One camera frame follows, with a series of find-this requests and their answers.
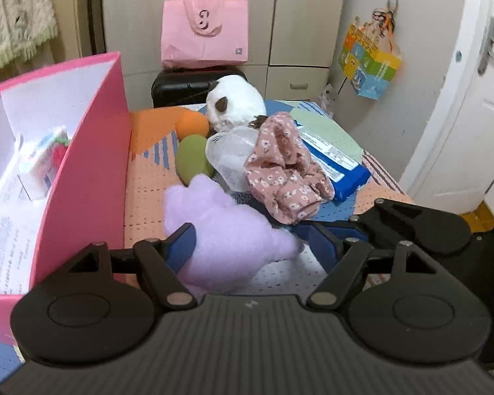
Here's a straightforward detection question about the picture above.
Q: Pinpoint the pink floral cloth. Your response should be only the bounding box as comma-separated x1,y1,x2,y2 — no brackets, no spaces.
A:
244,112,335,225

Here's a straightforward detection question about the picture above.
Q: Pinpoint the purple plush star pillow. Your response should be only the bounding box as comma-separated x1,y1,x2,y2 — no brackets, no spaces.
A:
163,174,302,293

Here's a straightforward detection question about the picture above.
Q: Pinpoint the green plush leaf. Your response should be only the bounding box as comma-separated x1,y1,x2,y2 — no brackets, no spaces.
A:
175,135,215,186

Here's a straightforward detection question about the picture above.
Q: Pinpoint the orange plush ball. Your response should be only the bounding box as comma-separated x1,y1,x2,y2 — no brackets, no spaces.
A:
176,110,210,141

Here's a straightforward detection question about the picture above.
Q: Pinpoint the white panda plush toy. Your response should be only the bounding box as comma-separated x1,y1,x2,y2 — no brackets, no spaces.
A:
206,75,267,132

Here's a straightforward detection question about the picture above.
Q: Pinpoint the blue wet wipes pack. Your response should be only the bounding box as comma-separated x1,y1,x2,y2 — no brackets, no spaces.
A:
295,121,371,202

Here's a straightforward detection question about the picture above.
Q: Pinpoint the patchwork bed cover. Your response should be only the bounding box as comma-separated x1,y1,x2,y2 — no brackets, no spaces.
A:
0,99,415,383

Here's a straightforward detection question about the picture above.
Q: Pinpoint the white door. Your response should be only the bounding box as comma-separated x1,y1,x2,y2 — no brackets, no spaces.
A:
400,0,494,214

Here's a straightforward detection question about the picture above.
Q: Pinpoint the clear plastic bag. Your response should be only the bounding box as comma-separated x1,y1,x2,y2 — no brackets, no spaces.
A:
205,126,259,193

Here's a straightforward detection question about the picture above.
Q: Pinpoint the red strawberry plush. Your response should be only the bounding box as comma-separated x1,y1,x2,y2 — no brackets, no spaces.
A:
50,131,70,171

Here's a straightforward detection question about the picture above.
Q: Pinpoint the white tissue pack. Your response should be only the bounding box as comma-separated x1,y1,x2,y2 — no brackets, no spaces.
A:
16,126,68,201

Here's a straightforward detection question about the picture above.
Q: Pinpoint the colourful paper gift bag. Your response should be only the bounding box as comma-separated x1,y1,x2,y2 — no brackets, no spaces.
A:
338,9,402,101

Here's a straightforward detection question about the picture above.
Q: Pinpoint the black suitcase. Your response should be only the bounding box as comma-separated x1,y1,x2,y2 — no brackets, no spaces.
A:
151,66,247,108

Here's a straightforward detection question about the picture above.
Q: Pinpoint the beige wardrobe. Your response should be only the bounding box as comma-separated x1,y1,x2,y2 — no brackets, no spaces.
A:
102,0,343,110

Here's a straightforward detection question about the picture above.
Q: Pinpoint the pink tote bag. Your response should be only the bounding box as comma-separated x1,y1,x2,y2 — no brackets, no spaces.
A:
160,0,249,69

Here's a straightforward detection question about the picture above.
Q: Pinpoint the silver door handle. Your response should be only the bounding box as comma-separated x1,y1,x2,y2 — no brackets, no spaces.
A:
478,15,494,76

